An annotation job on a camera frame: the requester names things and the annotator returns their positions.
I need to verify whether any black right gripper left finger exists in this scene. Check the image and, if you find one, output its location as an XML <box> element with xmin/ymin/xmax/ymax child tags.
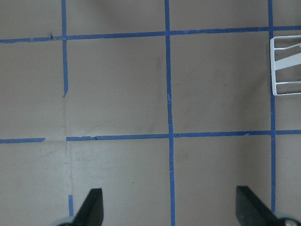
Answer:
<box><xmin>53</xmin><ymin>188</ymin><xmax>104</xmax><ymax>226</ymax></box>

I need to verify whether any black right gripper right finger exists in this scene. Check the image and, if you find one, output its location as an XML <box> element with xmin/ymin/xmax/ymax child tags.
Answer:
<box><xmin>236</xmin><ymin>186</ymin><xmax>301</xmax><ymax>226</ymax></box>

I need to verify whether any white wire cup rack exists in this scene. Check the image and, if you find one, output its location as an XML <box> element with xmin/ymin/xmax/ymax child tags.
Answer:
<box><xmin>269</xmin><ymin>35</ymin><xmax>301</xmax><ymax>96</ymax></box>

